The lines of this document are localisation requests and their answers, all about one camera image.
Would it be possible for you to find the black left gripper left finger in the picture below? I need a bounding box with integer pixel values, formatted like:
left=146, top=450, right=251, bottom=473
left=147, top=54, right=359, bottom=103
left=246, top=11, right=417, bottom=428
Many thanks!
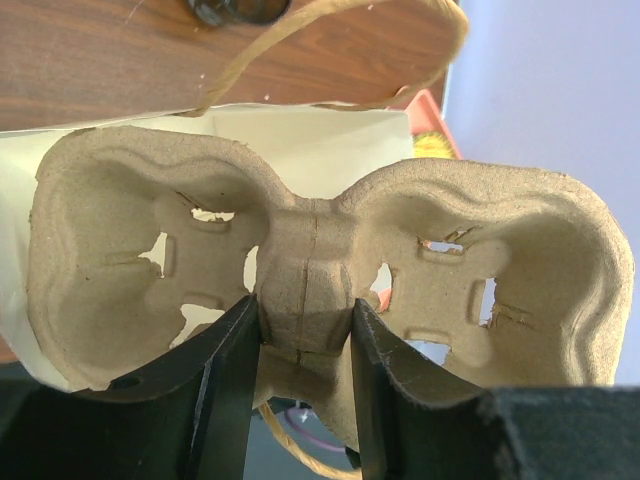
left=1, top=295, right=261, bottom=479

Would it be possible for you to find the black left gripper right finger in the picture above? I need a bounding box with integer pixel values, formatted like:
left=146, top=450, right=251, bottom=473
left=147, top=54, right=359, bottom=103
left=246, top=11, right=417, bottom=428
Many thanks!
left=351, top=300, right=639, bottom=479

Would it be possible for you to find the brown pulp cup carrier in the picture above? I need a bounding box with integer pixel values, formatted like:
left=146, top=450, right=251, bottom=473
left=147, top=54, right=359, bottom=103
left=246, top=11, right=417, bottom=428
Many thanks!
left=27, top=126, right=634, bottom=447

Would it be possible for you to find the yellow paper bag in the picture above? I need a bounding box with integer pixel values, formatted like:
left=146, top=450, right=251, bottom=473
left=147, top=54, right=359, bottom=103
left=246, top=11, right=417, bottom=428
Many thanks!
left=0, top=0, right=471, bottom=480

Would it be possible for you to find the yellow woven coaster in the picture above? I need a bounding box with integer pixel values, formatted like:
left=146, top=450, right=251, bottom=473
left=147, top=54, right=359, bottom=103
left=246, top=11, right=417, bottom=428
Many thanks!
left=413, top=131, right=457, bottom=159

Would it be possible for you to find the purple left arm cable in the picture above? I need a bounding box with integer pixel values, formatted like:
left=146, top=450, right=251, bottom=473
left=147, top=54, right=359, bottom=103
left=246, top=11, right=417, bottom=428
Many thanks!
left=284, top=409, right=349, bottom=454

